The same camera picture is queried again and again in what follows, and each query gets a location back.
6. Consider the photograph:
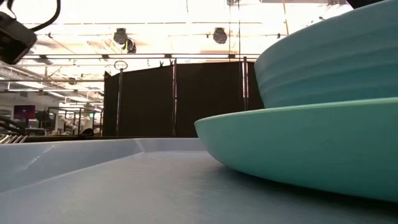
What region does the teal plastic plate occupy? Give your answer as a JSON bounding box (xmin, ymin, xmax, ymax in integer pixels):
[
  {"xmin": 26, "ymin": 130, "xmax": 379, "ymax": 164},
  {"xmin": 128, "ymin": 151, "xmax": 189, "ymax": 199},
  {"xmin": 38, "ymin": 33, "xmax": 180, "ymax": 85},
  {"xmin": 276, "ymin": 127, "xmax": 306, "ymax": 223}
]
[{"xmin": 194, "ymin": 96, "xmax": 398, "ymax": 203}]

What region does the red and black hanging device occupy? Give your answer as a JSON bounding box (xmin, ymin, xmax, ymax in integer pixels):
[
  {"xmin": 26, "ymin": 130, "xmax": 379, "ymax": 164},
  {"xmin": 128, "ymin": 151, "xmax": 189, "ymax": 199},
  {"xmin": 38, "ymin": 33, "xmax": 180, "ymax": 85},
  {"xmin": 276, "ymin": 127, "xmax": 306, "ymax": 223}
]
[{"xmin": 123, "ymin": 37, "xmax": 137, "ymax": 54}]

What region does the thin pole with ring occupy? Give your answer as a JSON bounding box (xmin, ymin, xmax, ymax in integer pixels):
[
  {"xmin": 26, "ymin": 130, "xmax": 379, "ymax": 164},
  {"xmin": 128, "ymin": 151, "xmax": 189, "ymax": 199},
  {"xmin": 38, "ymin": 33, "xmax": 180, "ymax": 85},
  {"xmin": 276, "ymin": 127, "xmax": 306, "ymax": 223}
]
[{"xmin": 113, "ymin": 60, "xmax": 129, "ymax": 137}]

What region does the black curtain partition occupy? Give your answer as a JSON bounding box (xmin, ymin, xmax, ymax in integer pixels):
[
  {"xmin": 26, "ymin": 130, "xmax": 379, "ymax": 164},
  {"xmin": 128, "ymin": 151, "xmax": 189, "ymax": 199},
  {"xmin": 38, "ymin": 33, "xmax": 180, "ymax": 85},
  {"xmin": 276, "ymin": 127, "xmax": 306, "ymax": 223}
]
[{"xmin": 102, "ymin": 60, "xmax": 265, "ymax": 138}]

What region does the blue plastic bowl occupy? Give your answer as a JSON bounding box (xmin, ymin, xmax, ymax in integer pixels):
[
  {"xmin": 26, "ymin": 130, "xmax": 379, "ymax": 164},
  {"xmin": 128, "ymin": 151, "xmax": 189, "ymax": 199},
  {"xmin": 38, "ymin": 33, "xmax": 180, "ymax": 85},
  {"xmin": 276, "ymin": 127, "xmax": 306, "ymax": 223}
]
[{"xmin": 254, "ymin": 0, "xmax": 398, "ymax": 109}]

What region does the monitor with magenta screen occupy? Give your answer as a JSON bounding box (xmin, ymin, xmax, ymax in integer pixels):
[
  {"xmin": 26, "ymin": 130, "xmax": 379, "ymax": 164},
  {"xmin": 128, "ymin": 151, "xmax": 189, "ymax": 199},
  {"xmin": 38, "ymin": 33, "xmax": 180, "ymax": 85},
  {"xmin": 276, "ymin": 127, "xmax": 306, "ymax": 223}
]
[{"xmin": 13, "ymin": 105, "xmax": 36, "ymax": 121}]

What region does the black metal table frame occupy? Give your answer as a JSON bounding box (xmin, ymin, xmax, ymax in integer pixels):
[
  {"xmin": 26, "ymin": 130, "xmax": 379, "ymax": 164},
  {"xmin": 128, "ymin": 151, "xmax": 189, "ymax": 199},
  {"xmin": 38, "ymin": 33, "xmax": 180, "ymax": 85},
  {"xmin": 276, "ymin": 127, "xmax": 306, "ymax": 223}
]
[{"xmin": 23, "ymin": 134, "xmax": 200, "ymax": 143}]

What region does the black ceiling cord reel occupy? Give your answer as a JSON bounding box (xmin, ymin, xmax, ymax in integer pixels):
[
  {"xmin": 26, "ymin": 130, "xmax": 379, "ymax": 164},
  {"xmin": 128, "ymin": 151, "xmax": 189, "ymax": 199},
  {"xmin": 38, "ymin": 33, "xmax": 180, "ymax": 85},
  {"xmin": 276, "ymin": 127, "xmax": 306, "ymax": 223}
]
[
  {"xmin": 213, "ymin": 27, "xmax": 228, "ymax": 45},
  {"xmin": 113, "ymin": 27, "xmax": 129, "ymax": 45}
]

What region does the black left wrist camera cable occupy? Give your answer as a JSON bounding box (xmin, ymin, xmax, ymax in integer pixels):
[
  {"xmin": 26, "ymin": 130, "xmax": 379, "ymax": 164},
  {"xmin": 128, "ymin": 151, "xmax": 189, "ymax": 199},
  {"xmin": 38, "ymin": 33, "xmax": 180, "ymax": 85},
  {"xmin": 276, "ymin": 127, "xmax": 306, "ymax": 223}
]
[{"xmin": 6, "ymin": 0, "xmax": 62, "ymax": 32}]

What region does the blue plastic tray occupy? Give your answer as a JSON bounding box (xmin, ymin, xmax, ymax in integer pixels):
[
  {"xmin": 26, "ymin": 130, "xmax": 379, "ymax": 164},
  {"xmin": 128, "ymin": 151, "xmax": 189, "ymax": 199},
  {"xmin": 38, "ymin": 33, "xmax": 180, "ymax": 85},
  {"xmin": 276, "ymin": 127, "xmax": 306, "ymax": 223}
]
[{"xmin": 0, "ymin": 138, "xmax": 398, "ymax": 224}]

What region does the yellow hanging power cord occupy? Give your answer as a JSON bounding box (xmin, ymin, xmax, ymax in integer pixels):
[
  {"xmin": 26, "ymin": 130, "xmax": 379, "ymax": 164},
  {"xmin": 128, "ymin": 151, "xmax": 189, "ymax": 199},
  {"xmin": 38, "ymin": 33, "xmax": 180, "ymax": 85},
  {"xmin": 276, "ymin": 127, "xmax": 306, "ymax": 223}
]
[{"xmin": 281, "ymin": 0, "xmax": 290, "ymax": 35}]

